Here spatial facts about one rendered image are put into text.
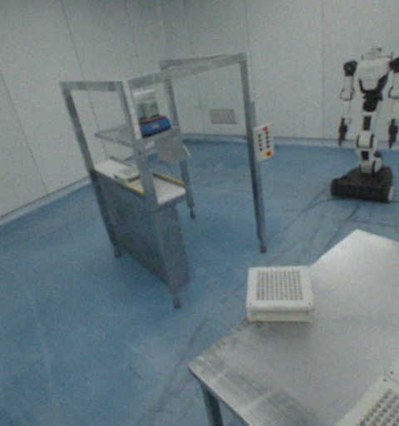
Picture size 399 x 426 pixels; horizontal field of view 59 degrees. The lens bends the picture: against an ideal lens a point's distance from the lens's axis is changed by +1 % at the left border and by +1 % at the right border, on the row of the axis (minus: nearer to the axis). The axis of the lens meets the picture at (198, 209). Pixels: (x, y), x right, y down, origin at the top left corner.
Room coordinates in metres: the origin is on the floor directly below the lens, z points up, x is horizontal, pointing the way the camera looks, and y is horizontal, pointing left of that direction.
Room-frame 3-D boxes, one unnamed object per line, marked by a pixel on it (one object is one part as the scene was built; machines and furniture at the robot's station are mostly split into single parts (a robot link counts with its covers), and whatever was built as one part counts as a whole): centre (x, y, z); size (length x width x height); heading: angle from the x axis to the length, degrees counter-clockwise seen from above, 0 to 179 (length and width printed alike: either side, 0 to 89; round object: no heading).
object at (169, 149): (2.46, 0.13, 1.20); 0.22 x 0.11 x 0.20; 33
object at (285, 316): (1.10, -0.26, 0.88); 0.24 x 0.24 x 0.02; 76
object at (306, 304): (1.10, -0.26, 0.93); 0.25 x 0.24 x 0.02; 76
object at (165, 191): (2.88, 0.54, 0.86); 1.35 x 0.25 x 0.05; 33
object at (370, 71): (3.57, -1.93, 1.23); 0.34 x 0.30 x 0.36; 47
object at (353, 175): (3.56, -1.91, 0.19); 0.64 x 0.52 x 0.33; 137
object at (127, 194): (2.88, 0.54, 0.83); 1.30 x 0.29 x 0.10; 33
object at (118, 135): (2.55, 0.35, 1.31); 0.62 x 0.38 x 0.04; 33
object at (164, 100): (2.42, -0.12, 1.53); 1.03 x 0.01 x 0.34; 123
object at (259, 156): (2.69, -0.59, 1.03); 0.17 x 0.06 x 0.26; 123
